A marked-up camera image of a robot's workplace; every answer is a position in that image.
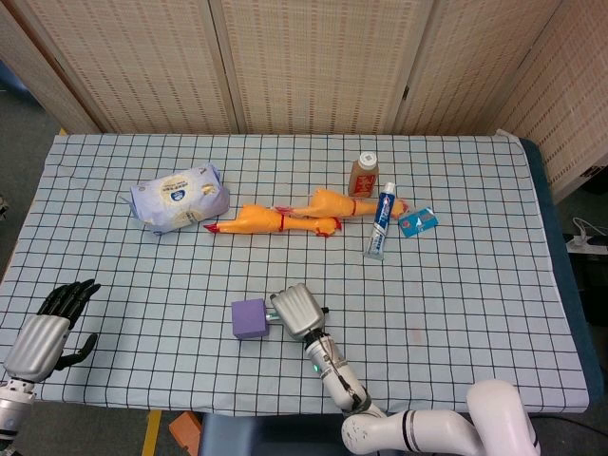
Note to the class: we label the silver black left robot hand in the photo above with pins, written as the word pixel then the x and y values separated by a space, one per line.
pixel 38 342

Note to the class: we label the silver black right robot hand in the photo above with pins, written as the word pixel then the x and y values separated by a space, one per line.
pixel 299 311

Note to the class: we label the purple foam cube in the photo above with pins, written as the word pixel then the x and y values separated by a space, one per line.
pixel 249 318

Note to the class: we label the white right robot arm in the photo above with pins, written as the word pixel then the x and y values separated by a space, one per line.
pixel 332 370

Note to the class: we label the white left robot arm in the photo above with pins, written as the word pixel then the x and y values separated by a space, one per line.
pixel 12 413

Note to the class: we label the yellow rubber chicken toy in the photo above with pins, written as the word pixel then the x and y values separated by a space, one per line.
pixel 332 202
pixel 256 219

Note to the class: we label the white blue toothpaste tube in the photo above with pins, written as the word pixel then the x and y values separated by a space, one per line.
pixel 382 223

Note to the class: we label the white black grid tablecloth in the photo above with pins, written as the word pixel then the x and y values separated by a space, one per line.
pixel 427 309

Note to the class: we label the brown drink bottle white cap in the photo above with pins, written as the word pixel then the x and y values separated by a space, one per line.
pixel 363 183

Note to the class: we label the small blue packet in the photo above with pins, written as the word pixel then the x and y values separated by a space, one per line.
pixel 420 222

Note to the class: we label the purple wet wipes pack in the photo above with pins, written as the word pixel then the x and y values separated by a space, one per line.
pixel 180 199

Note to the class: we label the orange cardboard box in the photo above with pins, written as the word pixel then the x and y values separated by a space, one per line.
pixel 185 430

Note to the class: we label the dark metal screen hinge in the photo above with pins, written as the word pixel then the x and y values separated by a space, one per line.
pixel 406 92

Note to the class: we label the beige woven folding screen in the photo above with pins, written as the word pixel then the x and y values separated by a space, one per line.
pixel 309 62

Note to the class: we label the white power strip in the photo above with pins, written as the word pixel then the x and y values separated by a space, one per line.
pixel 586 243

